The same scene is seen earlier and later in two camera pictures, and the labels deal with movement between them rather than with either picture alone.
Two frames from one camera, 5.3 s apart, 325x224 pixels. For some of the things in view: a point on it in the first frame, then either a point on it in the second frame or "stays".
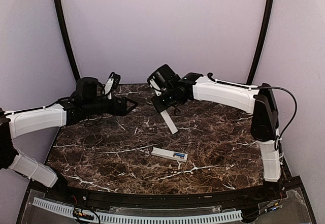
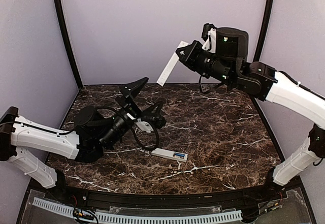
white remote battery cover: [169, 121] -> [170, 65]
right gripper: [159, 107] -> [188, 58]
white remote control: [169, 154] stays
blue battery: [179, 154] stays
